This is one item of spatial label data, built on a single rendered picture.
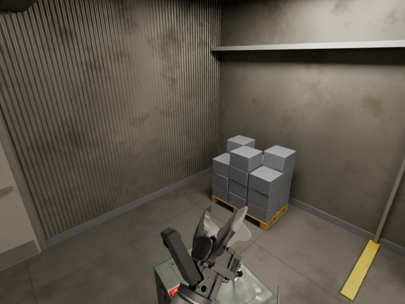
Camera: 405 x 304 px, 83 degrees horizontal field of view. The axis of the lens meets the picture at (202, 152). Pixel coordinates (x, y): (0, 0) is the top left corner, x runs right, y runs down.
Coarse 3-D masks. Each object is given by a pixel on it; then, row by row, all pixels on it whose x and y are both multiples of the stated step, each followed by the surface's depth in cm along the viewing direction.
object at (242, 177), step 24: (240, 144) 377; (216, 168) 381; (240, 168) 343; (264, 168) 347; (288, 168) 346; (216, 192) 398; (240, 192) 358; (264, 192) 324; (288, 192) 373; (264, 216) 337
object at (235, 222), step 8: (240, 208) 47; (232, 216) 47; (240, 216) 46; (232, 224) 46; (240, 224) 46; (224, 232) 46; (240, 232) 47; (248, 232) 47; (216, 240) 47; (232, 240) 47; (240, 240) 48
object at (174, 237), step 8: (168, 232) 45; (176, 232) 45; (168, 240) 44; (176, 240) 45; (168, 248) 45; (176, 248) 44; (184, 248) 45; (176, 256) 44; (184, 256) 45; (176, 264) 48; (184, 264) 44; (192, 264) 45; (184, 272) 44; (192, 272) 45; (192, 280) 45
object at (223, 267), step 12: (204, 240) 49; (192, 252) 50; (204, 252) 47; (228, 252) 48; (204, 264) 45; (216, 264) 46; (228, 264) 48; (204, 276) 46; (216, 276) 48; (228, 276) 47; (180, 288) 45; (192, 288) 46; (204, 288) 47; (216, 288) 47; (204, 300) 43; (216, 300) 46
